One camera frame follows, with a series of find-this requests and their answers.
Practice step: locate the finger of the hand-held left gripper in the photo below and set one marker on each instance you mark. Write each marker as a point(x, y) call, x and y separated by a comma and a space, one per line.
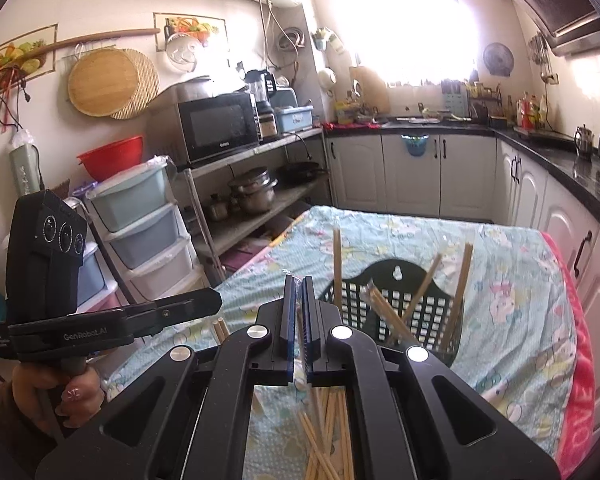
point(180, 310)

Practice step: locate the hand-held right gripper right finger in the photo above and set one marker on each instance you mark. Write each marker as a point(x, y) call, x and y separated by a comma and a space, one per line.
point(312, 330)

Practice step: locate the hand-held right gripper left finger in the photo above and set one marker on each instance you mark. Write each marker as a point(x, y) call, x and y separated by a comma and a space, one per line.
point(282, 330)

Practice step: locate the bamboo chopstick pair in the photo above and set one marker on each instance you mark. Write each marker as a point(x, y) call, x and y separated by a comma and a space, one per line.
point(427, 280)
point(464, 280)
point(380, 305)
point(222, 331)
point(338, 260)

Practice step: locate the pile of bamboo chopsticks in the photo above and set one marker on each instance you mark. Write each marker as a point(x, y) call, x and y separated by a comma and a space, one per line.
point(325, 440)

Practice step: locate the dark green utensil basket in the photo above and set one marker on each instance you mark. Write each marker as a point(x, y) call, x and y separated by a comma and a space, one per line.
point(430, 310)

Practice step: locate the person's left hand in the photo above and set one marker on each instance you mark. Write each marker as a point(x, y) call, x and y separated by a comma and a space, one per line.
point(80, 395)

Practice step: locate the pink white drawer unit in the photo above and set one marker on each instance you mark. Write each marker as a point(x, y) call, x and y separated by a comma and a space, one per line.
point(97, 280)

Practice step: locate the pastel plastic drawer unit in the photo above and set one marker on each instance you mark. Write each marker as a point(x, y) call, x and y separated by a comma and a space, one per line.
point(145, 240)

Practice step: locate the metal shelf rack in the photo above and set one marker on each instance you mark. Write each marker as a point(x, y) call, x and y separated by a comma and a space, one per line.
point(245, 230)

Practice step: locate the grey green hanging pouch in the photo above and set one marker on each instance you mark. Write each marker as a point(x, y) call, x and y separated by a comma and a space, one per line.
point(25, 165)

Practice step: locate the small steel pot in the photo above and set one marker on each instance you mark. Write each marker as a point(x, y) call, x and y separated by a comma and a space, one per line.
point(219, 207)

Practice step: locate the red plastic basin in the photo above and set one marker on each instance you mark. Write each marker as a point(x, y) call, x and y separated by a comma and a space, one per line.
point(112, 155)

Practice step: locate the stack of steel pots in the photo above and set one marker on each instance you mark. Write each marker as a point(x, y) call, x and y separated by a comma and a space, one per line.
point(254, 192)

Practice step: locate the black frying pan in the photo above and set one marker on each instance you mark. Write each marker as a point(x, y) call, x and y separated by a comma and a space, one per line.
point(305, 170)

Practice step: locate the black microwave oven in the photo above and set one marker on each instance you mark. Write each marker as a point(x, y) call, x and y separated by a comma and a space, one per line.
point(220, 127)

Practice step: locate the round wooden board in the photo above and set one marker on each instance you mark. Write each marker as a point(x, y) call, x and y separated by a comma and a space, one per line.
point(102, 82)

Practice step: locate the cartoon printed tablecloth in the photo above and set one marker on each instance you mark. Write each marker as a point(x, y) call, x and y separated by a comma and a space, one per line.
point(505, 285)

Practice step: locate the red cloth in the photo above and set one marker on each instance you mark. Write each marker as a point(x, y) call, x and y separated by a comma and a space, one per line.
point(350, 125)

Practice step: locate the blue hanging bin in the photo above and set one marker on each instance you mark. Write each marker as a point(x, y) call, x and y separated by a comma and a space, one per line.
point(414, 146)

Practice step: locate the light blue storage box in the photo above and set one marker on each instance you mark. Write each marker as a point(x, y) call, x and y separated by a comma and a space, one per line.
point(294, 120)

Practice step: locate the white base cabinets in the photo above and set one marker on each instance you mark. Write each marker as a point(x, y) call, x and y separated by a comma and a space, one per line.
point(460, 175)

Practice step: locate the round woven bamboo mat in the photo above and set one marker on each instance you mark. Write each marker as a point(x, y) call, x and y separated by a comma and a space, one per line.
point(147, 85)

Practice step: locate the black blender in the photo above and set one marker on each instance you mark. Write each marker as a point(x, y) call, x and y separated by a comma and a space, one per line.
point(260, 105)

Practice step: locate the long wooden rolling pin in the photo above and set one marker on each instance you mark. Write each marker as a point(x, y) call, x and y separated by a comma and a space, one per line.
point(95, 39)

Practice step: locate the wooden cutting board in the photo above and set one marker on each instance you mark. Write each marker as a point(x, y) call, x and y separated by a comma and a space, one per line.
point(370, 87)

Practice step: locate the white hanging ladle holder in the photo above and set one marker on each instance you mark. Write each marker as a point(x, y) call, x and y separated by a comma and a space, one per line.
point(327, 80)

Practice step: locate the glass pot lid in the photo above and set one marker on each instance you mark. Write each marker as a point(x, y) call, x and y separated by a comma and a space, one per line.
point(182, 52)

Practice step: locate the teal desktop drawer organiser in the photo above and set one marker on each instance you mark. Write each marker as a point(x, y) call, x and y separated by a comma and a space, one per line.
point(454, 100)

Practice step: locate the pink blanket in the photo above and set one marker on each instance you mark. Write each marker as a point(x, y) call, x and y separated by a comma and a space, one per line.
point(577, 385)

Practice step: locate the black dish rack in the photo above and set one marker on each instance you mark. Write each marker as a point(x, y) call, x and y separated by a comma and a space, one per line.
point(487, 105)

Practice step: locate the black kitchen countertop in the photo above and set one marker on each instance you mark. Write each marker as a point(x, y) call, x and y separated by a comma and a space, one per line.
point(555, 157)

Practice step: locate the cluster of condiment bottles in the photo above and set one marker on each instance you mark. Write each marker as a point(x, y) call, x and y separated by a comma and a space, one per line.
point(532, 112)

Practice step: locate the kitchen window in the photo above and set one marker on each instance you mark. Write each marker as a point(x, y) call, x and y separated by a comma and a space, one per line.
point(405, 20)

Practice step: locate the small steel kettle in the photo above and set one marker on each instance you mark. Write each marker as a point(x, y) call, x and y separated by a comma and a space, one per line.
point(584, 141)

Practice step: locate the small hanging utensil cluster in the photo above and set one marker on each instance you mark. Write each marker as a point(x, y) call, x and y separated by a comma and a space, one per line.
point(542, 57)

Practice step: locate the long fruit wall poster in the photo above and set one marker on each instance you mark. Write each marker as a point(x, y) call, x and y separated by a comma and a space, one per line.
point(10, 62)

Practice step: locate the small fruit wall poster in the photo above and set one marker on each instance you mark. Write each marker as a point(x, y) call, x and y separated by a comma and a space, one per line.
point(195, 24)

